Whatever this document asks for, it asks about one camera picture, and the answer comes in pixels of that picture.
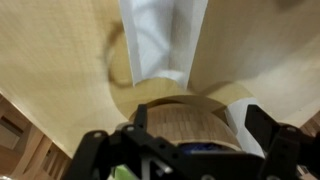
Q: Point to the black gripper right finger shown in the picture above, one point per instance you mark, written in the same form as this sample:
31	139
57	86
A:
286	146

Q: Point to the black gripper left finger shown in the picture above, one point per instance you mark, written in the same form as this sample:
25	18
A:
148	157

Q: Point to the white paper serviette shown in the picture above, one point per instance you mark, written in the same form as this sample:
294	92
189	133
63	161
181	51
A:
162	37

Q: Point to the blue potato chips bag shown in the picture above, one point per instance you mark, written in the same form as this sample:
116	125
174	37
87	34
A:
191	148

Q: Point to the wooden bowl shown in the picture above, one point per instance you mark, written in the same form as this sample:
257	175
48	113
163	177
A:
185	119

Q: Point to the green chips bag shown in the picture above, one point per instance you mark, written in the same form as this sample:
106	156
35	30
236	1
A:
122	172

